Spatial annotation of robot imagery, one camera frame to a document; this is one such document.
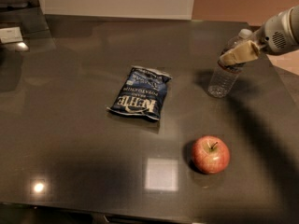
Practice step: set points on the clear plastic water bottle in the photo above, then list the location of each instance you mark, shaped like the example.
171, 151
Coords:
224, 76

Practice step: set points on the blue Kettle chip bag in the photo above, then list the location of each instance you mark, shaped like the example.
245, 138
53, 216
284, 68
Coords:
142, 94

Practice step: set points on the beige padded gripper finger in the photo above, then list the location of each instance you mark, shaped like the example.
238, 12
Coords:
244, 52

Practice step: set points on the red apple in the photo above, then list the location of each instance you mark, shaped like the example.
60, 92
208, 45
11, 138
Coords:
210, 155

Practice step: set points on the grey robot gripper body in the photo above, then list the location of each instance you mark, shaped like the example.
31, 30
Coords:
273, 40

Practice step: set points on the white card on side counter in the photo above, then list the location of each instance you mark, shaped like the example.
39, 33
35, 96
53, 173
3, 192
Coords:
10, 35

